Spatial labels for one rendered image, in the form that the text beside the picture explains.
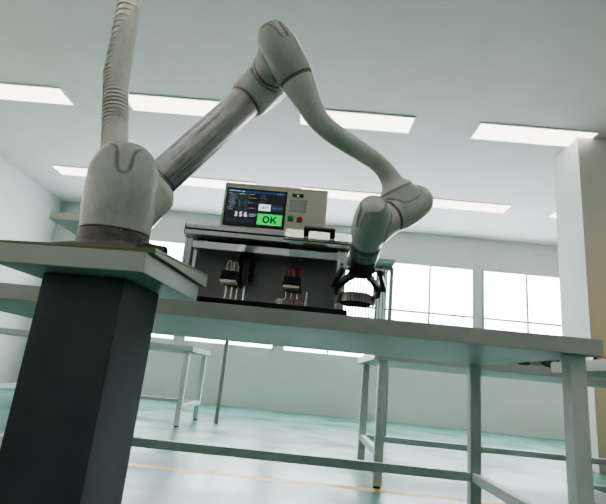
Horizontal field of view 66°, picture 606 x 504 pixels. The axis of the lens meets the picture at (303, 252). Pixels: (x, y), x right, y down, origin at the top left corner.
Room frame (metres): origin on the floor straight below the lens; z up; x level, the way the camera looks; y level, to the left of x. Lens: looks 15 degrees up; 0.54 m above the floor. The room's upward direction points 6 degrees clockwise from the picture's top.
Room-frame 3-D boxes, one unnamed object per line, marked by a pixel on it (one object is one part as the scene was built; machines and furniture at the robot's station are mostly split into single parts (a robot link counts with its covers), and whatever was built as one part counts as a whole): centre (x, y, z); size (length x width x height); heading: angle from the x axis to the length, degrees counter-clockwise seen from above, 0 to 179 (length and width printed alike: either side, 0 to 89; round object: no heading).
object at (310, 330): (1.96, 0.15, 0.72); 2.20 x 1.01 x 0.05; 88
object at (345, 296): (1.55, -0.19, 0.82); 0.11 x 0.11 x 0.04
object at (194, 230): (2.03, 0.14, 1.09); 0.68 x 0.44 x 0.05; 88
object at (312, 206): (2.03, 0.13, 1.22); 0.44 x 0.39 x 0.20; 88
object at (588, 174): (4.62, -3.01, 1.65); 0.50 x 0.45 x 3.30; 178
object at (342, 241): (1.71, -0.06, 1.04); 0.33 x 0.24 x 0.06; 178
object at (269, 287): (1.97, 0.15, 0.92); 0.66 x 0.01 x 0.30; 88
